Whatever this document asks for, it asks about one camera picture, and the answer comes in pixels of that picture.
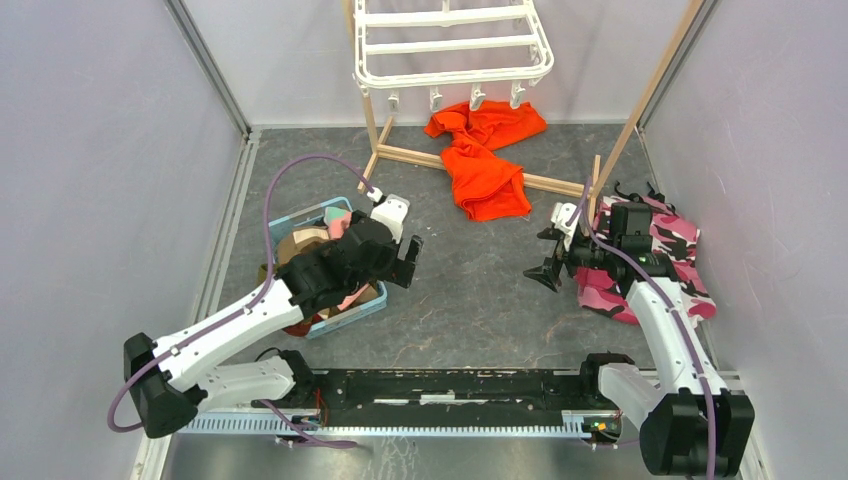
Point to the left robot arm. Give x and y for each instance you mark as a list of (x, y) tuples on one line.
[(175, 377)]

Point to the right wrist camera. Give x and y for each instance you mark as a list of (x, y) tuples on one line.
[(564, 224)]

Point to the wooden drying rack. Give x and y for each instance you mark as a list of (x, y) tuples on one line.
[(453, 95)]

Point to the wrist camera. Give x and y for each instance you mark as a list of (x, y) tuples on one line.
[(390, 210), (564, 224)]

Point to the orange shirt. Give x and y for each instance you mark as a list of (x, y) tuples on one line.
[(485, 186)]

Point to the pink sock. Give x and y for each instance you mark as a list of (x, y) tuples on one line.
[(337, 221)]

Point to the pile of socks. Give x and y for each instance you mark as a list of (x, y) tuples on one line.
[(308, 273)]

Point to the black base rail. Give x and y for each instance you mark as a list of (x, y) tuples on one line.
[(468, 400)]

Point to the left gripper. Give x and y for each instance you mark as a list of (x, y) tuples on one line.
[(401, 270)]

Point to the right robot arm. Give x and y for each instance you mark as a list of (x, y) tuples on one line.
[(690, 423)]

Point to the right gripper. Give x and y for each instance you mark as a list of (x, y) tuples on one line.
[(547, 273)]

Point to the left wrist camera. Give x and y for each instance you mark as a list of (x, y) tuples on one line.
[(390, 210)]

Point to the white clip hanger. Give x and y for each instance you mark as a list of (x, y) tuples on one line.
[(450, 53)]

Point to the light blue basket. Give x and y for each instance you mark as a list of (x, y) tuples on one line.
[(302, 232)]

